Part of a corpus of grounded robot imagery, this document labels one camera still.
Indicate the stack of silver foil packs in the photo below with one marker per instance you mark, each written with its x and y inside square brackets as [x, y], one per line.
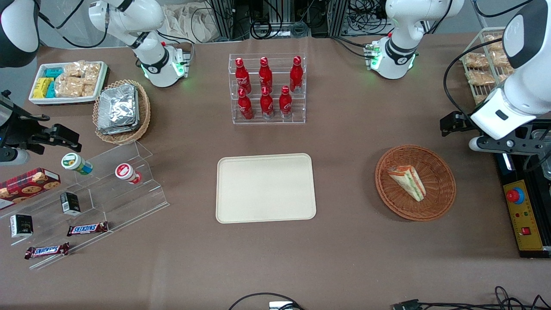
[117, 109]

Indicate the yellow snack packet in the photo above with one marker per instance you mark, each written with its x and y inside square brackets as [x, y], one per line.
[42, 88]

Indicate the yellow control panel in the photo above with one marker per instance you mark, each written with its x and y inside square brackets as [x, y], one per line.
[525, 219]

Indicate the green lid yogurt cup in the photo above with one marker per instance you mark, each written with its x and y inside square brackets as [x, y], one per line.
[74, 162]

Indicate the beige plastic tray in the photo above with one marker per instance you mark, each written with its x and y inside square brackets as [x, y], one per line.
[265, 188]

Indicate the triangle sandwich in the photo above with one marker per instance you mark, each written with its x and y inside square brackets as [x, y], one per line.
[409, 183]

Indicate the black left camera mount plate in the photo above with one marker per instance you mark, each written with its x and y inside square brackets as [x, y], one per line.
[516, 144]

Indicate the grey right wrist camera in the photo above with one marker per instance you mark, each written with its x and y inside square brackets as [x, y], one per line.
[13, 157]

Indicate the round brown wicker basket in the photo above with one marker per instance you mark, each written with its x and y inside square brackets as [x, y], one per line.
[439, 189]

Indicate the small white device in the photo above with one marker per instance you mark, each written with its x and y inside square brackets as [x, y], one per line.
[280, 305]

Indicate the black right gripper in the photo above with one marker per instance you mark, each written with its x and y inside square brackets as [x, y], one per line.
[22, 130]

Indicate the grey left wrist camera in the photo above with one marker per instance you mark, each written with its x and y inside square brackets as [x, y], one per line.
[477, 144]

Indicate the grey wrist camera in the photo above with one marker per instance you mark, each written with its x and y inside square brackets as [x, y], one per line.
[477, 144]
[13, 157]

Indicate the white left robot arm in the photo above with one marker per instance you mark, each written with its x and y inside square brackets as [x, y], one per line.
[527, 82]

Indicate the bagged fried snack pack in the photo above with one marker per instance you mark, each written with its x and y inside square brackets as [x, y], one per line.
[495, 43]
[499, 59]
[479, 99]
[480, 78]
[475, 60]
[507, 76]

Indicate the beige cloth bag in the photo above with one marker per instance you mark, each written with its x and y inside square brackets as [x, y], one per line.
[189, 23]

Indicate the red tartan cookie box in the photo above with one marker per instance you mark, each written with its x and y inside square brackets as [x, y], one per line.
[26, 186]

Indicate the red emergency stop button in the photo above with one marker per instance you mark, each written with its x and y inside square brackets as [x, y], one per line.
[515, 196]

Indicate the black and white carton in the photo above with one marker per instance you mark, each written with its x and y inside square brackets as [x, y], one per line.
[21, 226]

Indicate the teal snack packet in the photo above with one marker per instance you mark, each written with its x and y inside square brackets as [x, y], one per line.
[51, 90]
[54, 72]

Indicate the black appliance box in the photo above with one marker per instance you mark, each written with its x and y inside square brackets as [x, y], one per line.
[506, 172]

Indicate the snickers chocolate bar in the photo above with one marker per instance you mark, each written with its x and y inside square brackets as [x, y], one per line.
[87, 228]
[46, 250]

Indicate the clear bag of crackers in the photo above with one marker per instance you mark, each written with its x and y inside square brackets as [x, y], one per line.
[74, 69]
[92, 73]
[88, 90]
[69, 87]

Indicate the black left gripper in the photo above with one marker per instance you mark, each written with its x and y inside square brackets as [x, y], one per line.
[459, 122]

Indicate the white rectangular snack tray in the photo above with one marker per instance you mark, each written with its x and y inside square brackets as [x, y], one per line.
[34, 100]

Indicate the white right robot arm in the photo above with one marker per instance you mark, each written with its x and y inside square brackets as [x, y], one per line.
[148, 26]

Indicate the small black carton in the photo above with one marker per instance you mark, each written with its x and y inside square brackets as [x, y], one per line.
[70, 203]

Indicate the oval tan wicker basket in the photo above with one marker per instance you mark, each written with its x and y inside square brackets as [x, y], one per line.
[144, 116]

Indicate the clear acrylic bottle rack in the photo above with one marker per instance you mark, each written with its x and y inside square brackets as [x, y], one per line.
[267, 88]

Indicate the red cola bottle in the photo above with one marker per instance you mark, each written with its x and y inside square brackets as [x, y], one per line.
[265, 75]
[245, 105]
[242, 76]
[296, 75]
[285, 103]
[266, 104]

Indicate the clear acrylic stepped display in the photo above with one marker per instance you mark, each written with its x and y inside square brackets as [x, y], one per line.
[129, 206]

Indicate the red lid yogurt cup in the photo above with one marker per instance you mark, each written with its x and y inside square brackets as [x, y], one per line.
[125, 172]

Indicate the clear metal pan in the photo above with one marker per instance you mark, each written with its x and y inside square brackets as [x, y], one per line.
[547, 168]

